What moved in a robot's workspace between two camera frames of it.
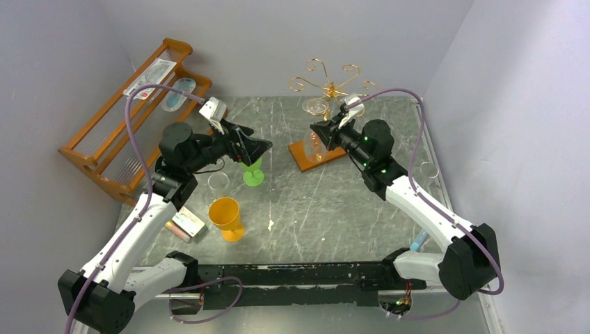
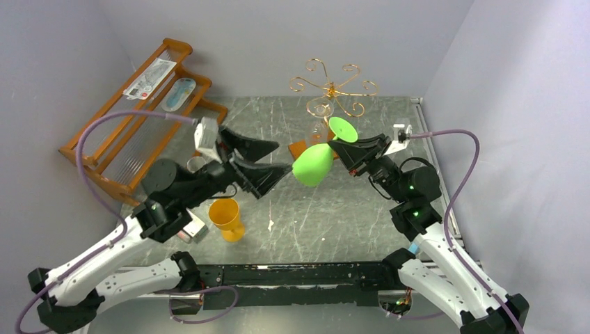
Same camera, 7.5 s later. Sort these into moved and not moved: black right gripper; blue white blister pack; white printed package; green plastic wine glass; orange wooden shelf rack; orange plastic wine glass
Moved: black right gripper; green plastic wine glass
Not moved: orange plastic wine glass; orange wooden shelf rack; white printed package; blue white blister pack
